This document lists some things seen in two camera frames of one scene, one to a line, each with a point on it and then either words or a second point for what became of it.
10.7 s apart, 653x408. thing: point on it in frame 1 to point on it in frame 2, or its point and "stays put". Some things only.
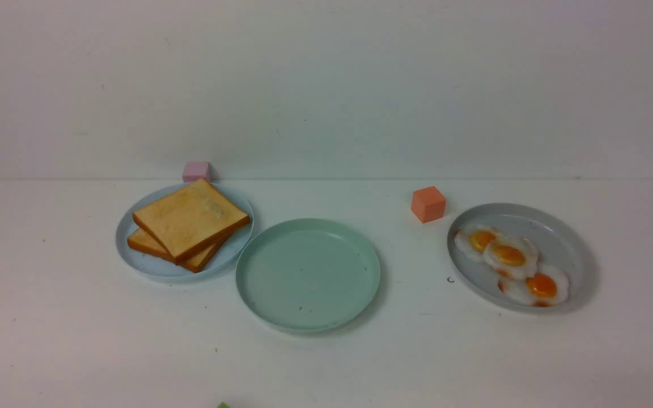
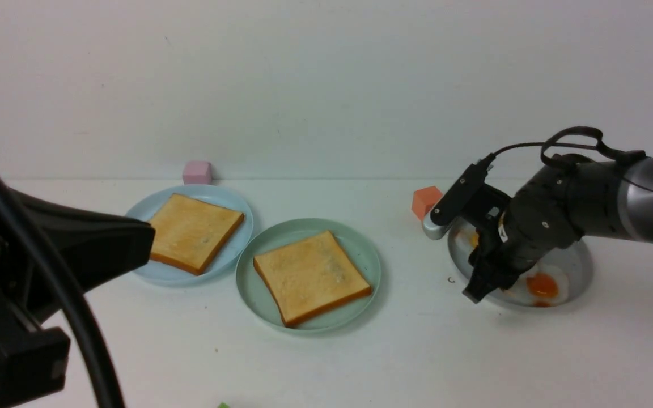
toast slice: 191,222 to 310,277
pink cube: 192,171 stays put
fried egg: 548,287 stays put
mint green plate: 307,275 stays put
